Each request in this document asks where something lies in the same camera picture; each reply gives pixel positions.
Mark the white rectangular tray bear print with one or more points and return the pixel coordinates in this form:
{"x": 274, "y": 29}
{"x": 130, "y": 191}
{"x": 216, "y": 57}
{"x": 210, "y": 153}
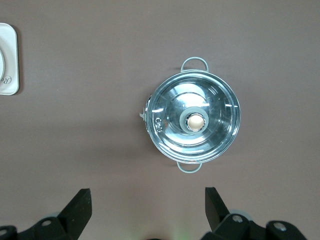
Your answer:
{"x": 12, "y": 50}

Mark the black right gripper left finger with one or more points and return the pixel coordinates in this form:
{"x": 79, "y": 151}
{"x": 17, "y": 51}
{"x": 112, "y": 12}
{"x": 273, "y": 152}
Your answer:
{"x": 75, "y": 215}

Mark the white round plate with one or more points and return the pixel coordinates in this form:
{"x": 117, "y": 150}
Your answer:
{"x": 1, "y": 62}

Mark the glass lid with grey knob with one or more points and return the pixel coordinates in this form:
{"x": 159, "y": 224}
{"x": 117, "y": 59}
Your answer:
{"x": 167, "y": 100}

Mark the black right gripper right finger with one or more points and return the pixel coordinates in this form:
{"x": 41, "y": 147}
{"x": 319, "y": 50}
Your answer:
{"x": 217, "y": 215}

